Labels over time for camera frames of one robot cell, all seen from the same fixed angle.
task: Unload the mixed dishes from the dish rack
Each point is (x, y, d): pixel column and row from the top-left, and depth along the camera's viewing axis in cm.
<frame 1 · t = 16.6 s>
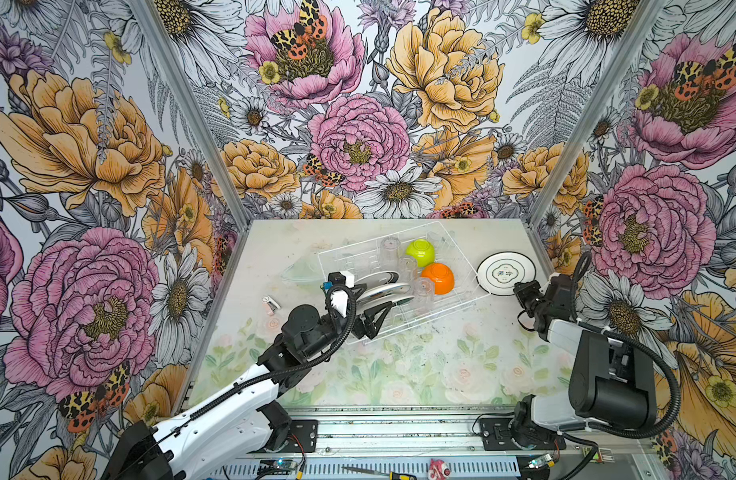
left hand: (378, 302, 71), fingers open
right hand: (513, 288, 93), fingers closed
white plate green clover emblem: (498, 272, 101), point 7 cm above the table
small pink metal clip: (270, 305, 98), point 2 cm above the table

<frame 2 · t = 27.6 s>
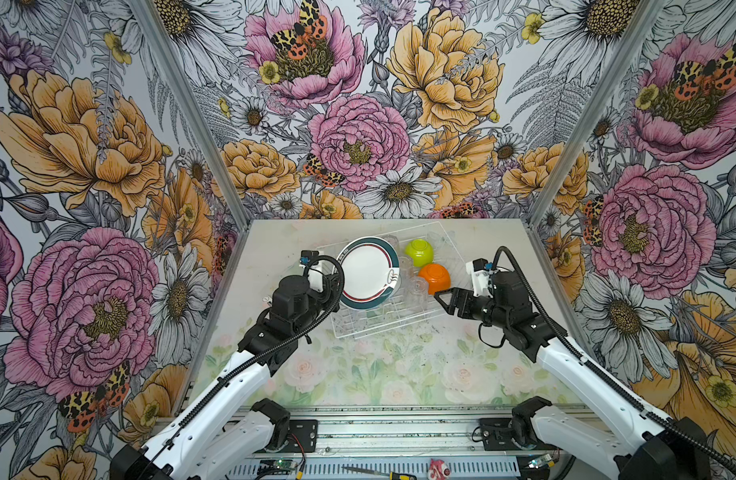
left hand: (336, 284, 76), fingers closed
right hand: (444, 306, 78), fingers open
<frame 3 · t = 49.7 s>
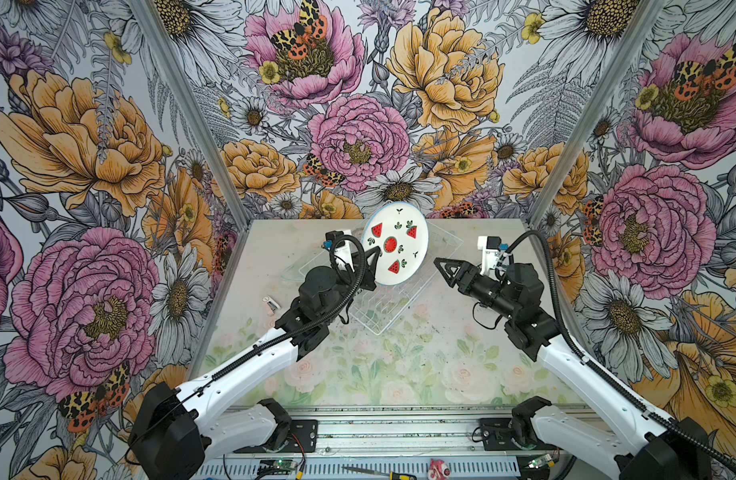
left hand: (378, 256, 72), fingers closed
right hand: (438, 272, 73), fingers open
blue rimmed watermelon plate: (400, 230, 75), point 35 cm above the table
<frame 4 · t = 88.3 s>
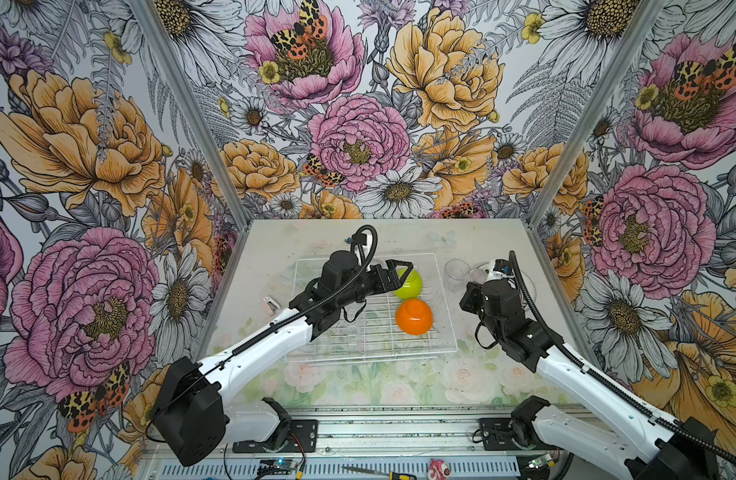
left hand: (400, 277, 75), fingers open
right hand: (467, 293, 80), fingers closed
near clear glass: (455, 272, 106), point 3 cm above the table
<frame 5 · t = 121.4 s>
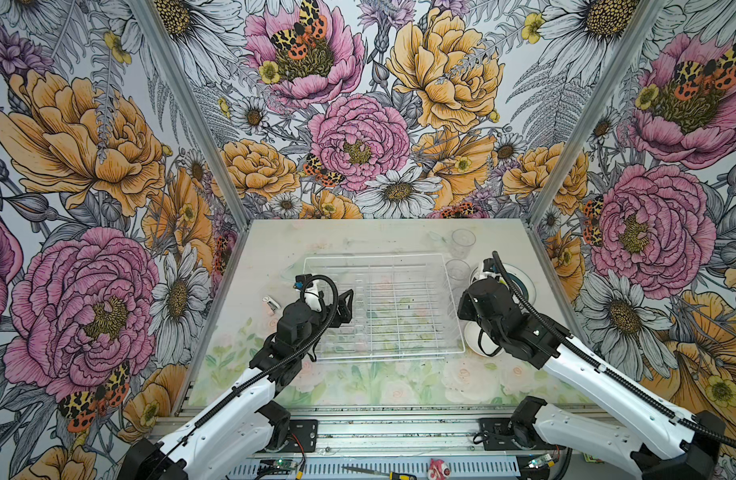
left hand: (338, 300, 81), fingers open
right hand: (466, 302, 76), fingers closed
